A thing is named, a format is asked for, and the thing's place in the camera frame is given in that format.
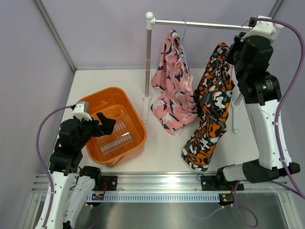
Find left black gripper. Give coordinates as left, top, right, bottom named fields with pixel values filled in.
left=75, top=112, right=115, bottom=149

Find orange camouflage shorts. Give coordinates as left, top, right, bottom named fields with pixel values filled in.
left=181, top=42, right=235, bottom=172

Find pink wire hanger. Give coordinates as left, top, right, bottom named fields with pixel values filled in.
left=225, top=46, right=234, bottom=83

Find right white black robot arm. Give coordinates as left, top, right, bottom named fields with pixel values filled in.
left=216, top=32, right=300, bottom=189

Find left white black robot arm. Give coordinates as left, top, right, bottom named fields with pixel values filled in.
left=36, top=113, right=116, bottom=229

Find pink patterned shorts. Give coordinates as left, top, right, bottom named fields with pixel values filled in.
left=151, top=30, right=197, bottom=135

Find orange plastic basket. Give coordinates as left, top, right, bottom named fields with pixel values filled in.
left=79, top=87, right=147, bottom=167

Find metal clothes rack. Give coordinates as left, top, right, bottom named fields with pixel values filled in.
left=141, top=11, right=284, bottom=134

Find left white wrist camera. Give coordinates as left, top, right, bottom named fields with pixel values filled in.
left=72, top=101, right=92, bottom=121

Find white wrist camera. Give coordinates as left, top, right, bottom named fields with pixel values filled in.
left=244, top=15, right=283, bottom=41
left=72, top=101, right=92, bottom=121

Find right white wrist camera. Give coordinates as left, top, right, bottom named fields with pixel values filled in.
left=244, top=15, right=283, bottom=41

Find blue wire hanger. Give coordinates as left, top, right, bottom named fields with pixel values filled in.
left=176, top=19, right=191, bottom=75

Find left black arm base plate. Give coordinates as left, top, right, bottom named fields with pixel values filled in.
left=94, top=176, right=118, bottom=191

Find aluminium rail frame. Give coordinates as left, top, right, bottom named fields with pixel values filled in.
left=22, top=152, right=294, bottom=229

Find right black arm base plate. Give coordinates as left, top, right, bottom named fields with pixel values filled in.
left=200, top=175, right=237, bottom=191

